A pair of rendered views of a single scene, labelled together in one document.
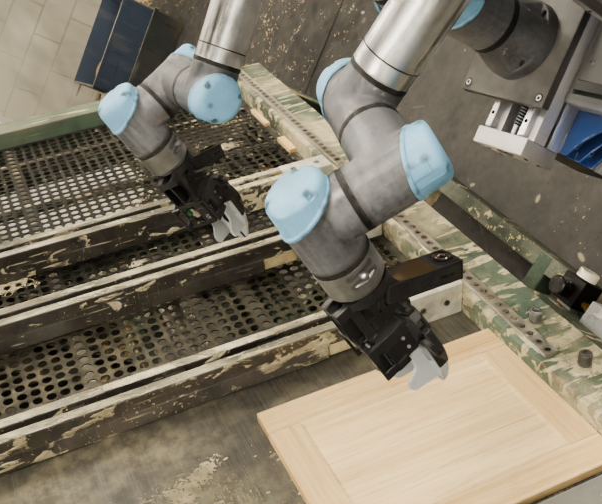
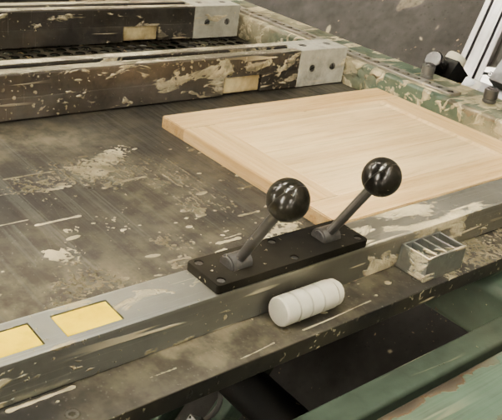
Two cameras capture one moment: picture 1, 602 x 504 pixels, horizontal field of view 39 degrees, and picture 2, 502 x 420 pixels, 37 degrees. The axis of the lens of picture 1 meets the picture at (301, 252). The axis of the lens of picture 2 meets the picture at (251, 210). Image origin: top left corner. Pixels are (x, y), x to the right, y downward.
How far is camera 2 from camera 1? 0.78 m
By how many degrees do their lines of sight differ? 21
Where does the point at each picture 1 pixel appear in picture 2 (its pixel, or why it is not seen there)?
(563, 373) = (473, 106)
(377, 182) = not seen: outside the picture
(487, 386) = (399, 118)
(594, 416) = not seen: outside the picture
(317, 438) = (241, 136)
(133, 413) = (9, 98)
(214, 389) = (105, 95)
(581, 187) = not seen: hidden behind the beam
